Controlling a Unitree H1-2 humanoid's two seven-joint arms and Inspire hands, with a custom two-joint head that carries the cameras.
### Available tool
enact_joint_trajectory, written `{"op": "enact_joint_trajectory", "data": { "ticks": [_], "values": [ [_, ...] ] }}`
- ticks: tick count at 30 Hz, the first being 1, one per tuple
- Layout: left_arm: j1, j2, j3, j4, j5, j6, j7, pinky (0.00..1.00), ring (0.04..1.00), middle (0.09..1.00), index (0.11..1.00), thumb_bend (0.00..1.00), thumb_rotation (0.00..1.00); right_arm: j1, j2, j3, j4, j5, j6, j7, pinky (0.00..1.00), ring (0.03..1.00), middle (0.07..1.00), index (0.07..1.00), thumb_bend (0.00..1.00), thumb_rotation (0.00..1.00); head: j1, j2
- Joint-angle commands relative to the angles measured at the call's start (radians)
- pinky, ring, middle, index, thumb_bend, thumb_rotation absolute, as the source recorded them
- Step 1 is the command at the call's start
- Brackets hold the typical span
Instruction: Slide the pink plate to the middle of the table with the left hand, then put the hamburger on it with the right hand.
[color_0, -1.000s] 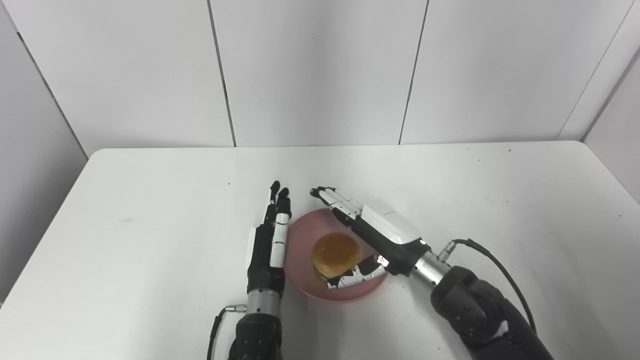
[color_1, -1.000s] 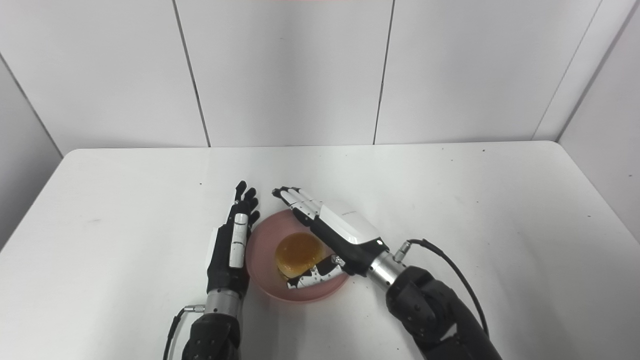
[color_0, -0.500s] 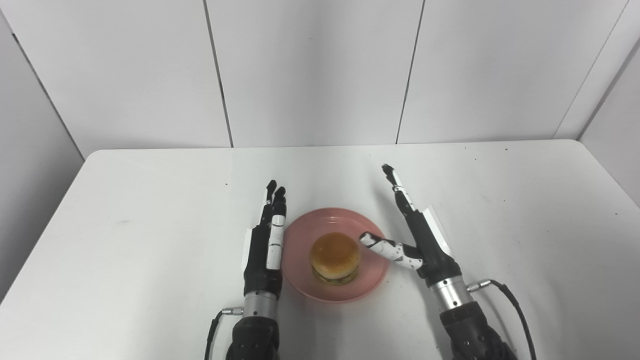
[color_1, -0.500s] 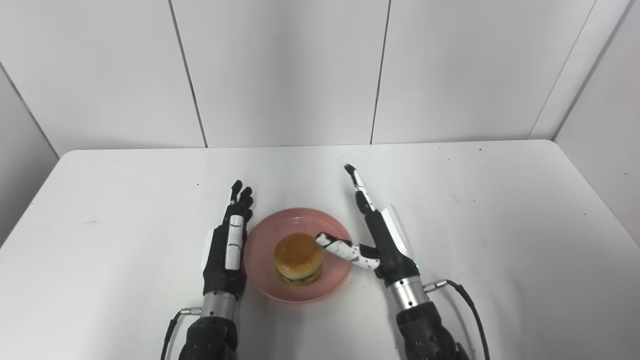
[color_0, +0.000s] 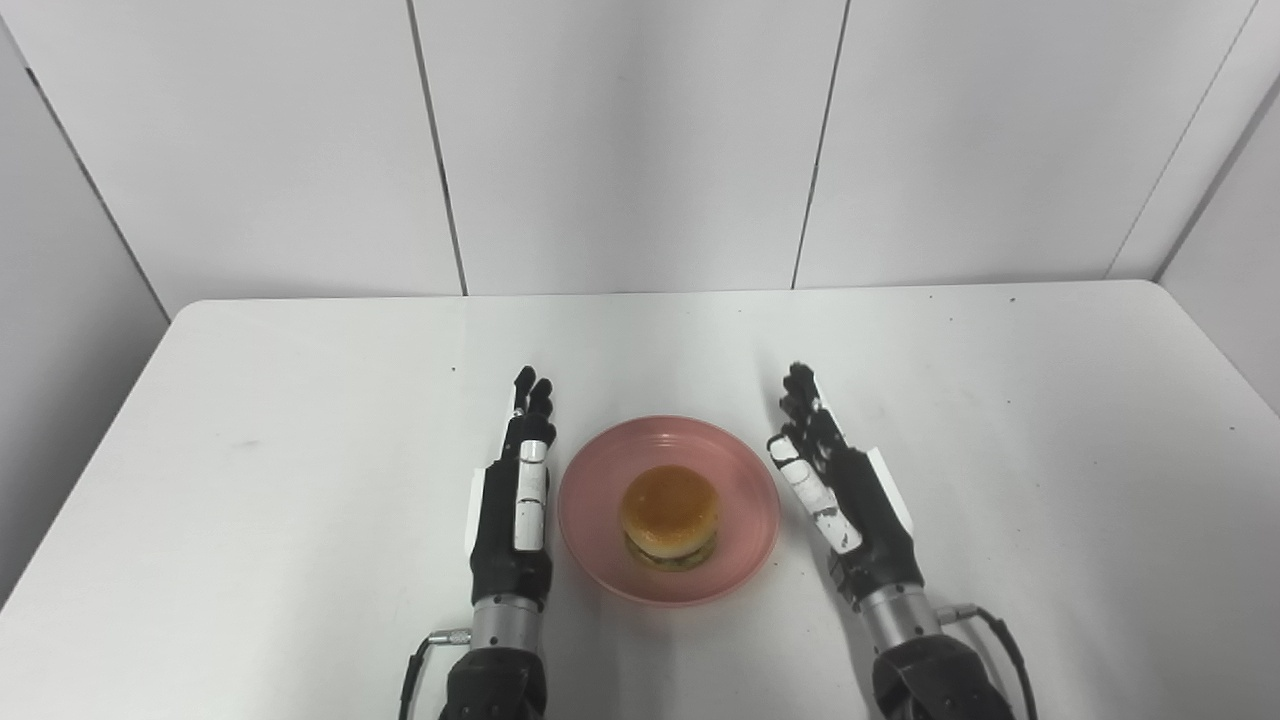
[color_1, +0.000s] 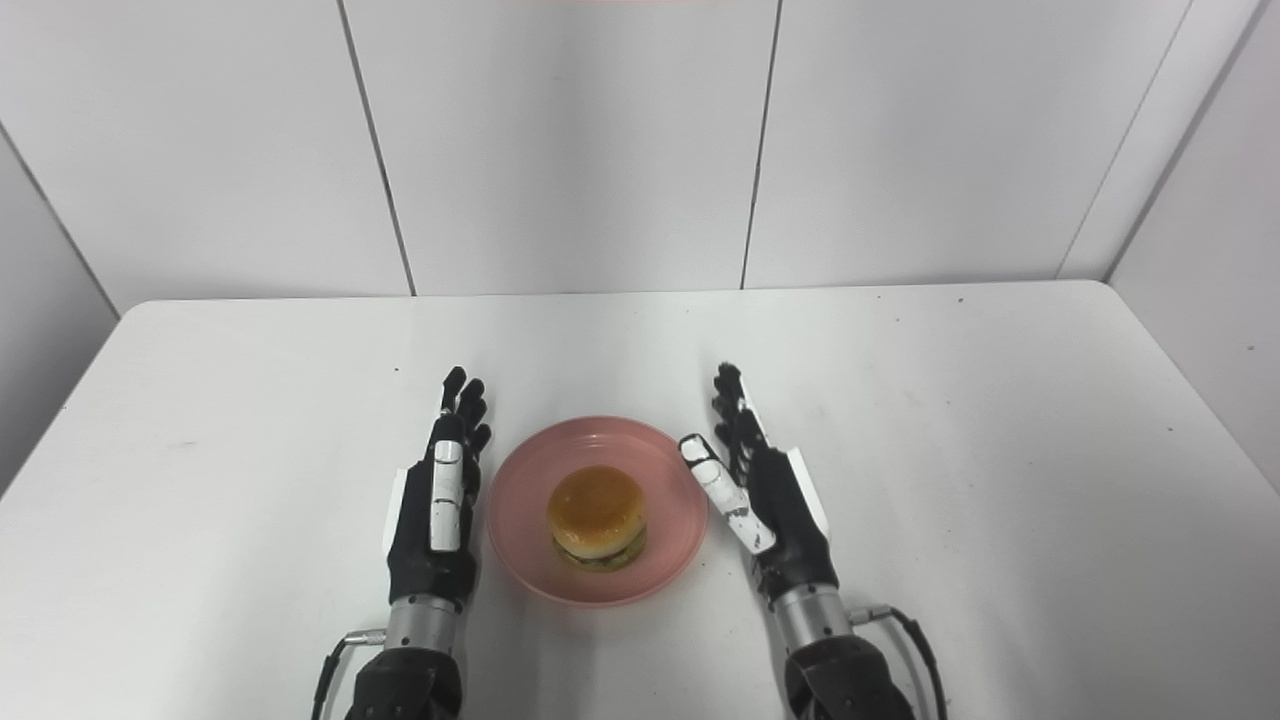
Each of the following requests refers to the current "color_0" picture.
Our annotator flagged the toy hamburger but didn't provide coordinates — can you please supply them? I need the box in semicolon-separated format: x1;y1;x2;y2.
619;465;721;573

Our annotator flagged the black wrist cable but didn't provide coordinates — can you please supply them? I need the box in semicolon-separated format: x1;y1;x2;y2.
936;604;1041;720
398;628;473;720

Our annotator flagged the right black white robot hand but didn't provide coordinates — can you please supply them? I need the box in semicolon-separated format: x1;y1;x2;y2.
767;362;926;605

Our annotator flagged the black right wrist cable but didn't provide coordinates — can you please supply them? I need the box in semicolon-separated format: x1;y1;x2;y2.
936;604;1041;720

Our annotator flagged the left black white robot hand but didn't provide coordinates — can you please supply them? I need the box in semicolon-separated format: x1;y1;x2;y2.
466;366;558;607

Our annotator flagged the pink round plate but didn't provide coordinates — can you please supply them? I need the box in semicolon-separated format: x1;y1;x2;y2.
557;415;782;608

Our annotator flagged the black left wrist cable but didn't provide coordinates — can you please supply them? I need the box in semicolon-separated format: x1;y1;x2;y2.
398;628;473;720

